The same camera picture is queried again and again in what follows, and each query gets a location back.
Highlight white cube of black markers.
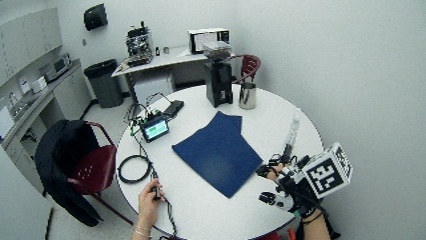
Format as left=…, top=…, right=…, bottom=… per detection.
left=303, top=142, right=355, bottom=200

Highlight dark blue cloth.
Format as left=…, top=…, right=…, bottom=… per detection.
left=171, top=110, right=266, bottom=199

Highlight red chair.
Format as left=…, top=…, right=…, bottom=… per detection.
left=232, top=54, right=263, bottom=85
left=66, top=121, right=136, bottom=226

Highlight small screen device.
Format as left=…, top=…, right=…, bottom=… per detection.
left=139, top=114, right=172, bottom=144

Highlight steel milk pitcher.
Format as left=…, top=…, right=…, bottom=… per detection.
left=238, top=82, right=259, bottom=111

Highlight black jacket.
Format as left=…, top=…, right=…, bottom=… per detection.
left=34, top=119, right=107, bottom=228

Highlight flat black box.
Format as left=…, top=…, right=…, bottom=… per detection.
left=162, top=99, right=186, bottom=119

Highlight black coffee grinder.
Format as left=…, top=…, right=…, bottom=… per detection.
left=203, top=41, right=236, bottom=109

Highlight black trash bin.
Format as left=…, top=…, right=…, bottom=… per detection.
left=83, top=58, right=126, bottom=109

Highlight grey counter with cabinets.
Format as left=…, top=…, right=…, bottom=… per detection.
left=0, top=58, right=96, bottom=196

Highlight white side table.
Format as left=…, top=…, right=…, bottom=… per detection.
left=111, top=44, right=238, bottom=104

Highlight white box appliance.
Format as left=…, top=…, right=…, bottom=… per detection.
left=187, top=27, right=232, bottom=55

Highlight small white box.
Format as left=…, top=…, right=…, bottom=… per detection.
left=30, top=75, right=50, bottom=95

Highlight espresso machine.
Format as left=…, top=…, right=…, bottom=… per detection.
left=124, top=21, right=156, bottom=68

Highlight grey countertop appliance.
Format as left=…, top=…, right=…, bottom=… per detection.
left=38, top=53, right=74, bottom=83

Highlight long black cable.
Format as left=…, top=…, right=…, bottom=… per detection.
left=131, top=109, right=180, bottom=238

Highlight coiled black cable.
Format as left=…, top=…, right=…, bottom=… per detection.
left=116, top=154, right=155, bottom=184

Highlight thin wrist bracelet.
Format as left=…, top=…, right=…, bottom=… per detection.
left=132, top=225, right=155, bottom=238

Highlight green cable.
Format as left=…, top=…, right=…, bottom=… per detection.
left=130, top=112, right=154, bottom=137

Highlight grey wall cabinet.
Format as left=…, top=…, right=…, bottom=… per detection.
left=0, top=7, right=65, bottom=87

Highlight black wall dispenser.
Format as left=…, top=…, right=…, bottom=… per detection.
left=83, top=3, right=110, bottom=32

